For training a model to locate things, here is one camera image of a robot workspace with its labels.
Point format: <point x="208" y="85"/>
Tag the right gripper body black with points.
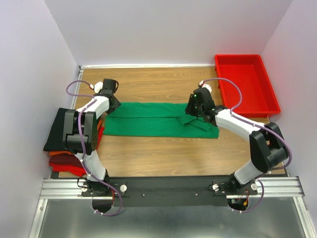
<point x="191" y="108"/>

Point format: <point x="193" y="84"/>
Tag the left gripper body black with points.
<point x="117" y="103"/>

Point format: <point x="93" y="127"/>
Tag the green t shirt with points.
<point x="157" y="120"/>

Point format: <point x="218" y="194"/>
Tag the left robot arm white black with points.
<point x="80" y="130"/>

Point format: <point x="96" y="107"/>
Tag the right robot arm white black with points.
<point x="267" y="145"/>

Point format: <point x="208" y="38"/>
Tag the red plastic bin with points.
<point x="249" y="74"/>

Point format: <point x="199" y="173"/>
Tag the black folded t shirt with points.
<point x="54" y="141"/>

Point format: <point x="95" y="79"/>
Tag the maroon folded t shirt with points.
<point x="65" y="159"/>

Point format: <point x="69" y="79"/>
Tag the red folded t shirt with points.
<point x="72" y="169"/>

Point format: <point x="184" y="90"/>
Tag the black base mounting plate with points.
<point x="168" y="192"/>

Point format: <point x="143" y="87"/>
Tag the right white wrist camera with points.
<point x="202" y="84"/>

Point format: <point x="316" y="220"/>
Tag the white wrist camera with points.
<point x="96" y="87"/>
<point x="202" y="84"/>

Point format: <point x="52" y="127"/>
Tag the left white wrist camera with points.
<point x="96" y="87"/>

